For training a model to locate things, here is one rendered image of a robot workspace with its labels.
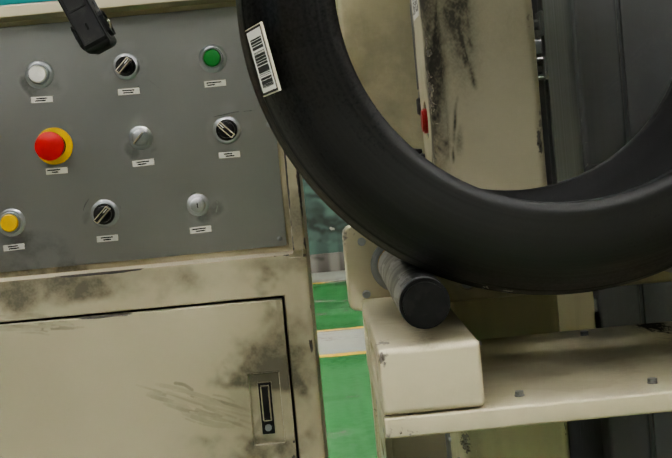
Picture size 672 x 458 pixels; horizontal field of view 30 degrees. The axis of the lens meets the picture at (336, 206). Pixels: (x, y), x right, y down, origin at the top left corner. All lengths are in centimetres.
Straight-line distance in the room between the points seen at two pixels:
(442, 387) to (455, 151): 42
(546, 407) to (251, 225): 74
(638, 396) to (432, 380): 18
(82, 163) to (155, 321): 24
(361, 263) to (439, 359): 35
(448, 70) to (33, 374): 71
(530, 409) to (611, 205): 19
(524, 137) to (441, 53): 14
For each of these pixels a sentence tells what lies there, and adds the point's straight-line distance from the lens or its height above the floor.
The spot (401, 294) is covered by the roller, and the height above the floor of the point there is 91.
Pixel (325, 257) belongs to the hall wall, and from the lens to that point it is 1007.
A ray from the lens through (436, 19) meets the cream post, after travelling 145.
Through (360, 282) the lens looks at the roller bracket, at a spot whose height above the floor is 88.
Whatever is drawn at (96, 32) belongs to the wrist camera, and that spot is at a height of 117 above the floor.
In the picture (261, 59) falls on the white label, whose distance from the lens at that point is 108.
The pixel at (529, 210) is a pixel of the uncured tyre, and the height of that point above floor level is 97.
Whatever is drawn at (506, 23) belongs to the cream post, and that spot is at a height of 116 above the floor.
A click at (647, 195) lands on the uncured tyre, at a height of 98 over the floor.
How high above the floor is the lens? 105
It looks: 3 degrees down
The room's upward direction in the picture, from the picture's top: 5 degrees counter-clockwise
